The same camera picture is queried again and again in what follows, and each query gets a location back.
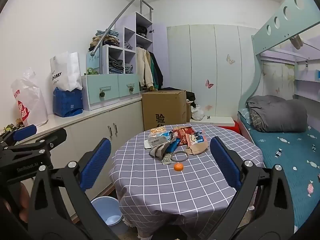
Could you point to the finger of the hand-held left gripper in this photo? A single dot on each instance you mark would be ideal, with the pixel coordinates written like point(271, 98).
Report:
point(50, 138)
point(25, 132)

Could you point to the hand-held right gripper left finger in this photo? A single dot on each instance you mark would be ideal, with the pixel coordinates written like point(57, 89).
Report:
point(96, 165)

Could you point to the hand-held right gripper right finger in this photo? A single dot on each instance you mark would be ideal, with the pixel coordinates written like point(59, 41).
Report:
point(225, 165)

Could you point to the tan paper packet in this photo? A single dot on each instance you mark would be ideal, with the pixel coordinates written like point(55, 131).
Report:
point(197, 149)

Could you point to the blue plastic bin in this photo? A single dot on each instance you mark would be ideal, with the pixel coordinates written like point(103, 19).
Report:
point(105, 205)

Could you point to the red snack packet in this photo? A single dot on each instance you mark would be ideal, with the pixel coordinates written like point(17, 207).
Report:
point(183, 132)

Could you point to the person's left hand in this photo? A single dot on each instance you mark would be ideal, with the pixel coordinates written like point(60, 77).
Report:
point(24, 200)

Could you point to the dried leaves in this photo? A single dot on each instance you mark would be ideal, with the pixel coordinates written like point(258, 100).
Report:
point(11, 127)

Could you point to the white plastic bag red print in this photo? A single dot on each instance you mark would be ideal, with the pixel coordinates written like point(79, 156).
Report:
point(30, 100)

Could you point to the white low cabinet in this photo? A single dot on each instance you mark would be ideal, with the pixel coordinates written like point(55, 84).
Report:
point(87, 130)

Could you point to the red plastic stool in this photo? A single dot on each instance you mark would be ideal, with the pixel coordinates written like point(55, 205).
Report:
point(230, 127)

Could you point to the orange packet dark picture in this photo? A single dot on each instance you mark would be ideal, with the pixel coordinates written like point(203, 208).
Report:
point(196, 139)

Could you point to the blue woven bag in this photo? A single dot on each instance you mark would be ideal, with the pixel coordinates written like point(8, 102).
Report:
point(67, 102)

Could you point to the orange bottle cap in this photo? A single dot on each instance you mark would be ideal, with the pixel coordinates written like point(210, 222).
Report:
point(178, 167)

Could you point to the blue wrapper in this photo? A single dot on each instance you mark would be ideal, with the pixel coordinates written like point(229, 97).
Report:
point(175, 143)

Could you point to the grey checked tablecloth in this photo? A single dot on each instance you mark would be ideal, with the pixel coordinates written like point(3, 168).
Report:
point(150, 185)

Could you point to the crumpled white plastic bag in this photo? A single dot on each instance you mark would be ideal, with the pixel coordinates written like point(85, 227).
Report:
point(198, 112)

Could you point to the small silver wrapper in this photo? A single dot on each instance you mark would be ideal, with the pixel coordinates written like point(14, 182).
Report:
point(166, 159)

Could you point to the teal candy print bedsheet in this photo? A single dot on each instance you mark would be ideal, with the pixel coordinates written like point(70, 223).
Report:
point(287, 160)

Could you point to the grey crumpled wrapper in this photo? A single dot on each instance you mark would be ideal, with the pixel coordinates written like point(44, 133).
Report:
point(157, 151)

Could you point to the white blue snack packet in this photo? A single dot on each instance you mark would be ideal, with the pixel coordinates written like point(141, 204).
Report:
point(157, 140)

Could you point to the white paper bag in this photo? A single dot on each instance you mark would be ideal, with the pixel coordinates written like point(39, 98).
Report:
point(66, 72)

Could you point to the pine cone drawer knob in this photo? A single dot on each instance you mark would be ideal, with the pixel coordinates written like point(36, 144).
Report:
point(131, 88)
point(102, 93)

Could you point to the orange white snack packet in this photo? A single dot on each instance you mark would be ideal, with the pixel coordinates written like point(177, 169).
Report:
point(157, 130)

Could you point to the grey quilt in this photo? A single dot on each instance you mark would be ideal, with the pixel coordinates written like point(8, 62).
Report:
point(277, 115)

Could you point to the teal drawer unit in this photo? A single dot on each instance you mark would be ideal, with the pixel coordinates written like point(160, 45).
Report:
point(105, 90)

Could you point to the green plant decoration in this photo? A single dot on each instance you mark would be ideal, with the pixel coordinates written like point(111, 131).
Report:
point(91, 71)

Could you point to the pink butterfly sticker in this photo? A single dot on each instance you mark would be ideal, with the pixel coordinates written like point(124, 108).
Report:
point(209, 83)

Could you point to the brown cardboard box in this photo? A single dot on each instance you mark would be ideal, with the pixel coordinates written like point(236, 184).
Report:
point(163, 107)

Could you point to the folded dark clothes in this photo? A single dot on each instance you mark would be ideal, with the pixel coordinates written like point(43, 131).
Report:
point(116, 66)

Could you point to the white wardrobe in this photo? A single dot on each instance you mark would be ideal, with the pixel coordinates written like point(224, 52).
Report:
point(212, 67)

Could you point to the beige butterfly sticker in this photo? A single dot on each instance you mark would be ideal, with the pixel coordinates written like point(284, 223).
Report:
point(230, 59)

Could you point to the cream hanging jacket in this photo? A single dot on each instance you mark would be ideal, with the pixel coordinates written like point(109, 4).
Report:
point(145, 67)

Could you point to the dark green hanging jacket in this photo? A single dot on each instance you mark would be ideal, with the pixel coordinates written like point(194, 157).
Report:
point(156, 72)

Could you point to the pile of folded clothes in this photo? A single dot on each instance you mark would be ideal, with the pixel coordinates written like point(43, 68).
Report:
point(105, 40)

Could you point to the purple stair cube shelf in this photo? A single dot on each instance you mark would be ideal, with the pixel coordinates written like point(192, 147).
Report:
point(142, 42)

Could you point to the grey metal handrail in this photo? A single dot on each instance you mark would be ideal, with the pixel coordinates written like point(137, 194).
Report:
point(117, 21)

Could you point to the black clothes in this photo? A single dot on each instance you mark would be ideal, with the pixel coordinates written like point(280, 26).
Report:
point(141, 30)

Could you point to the teal bunk bed frame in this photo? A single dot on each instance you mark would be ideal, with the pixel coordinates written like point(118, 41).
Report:
point(272, 27)

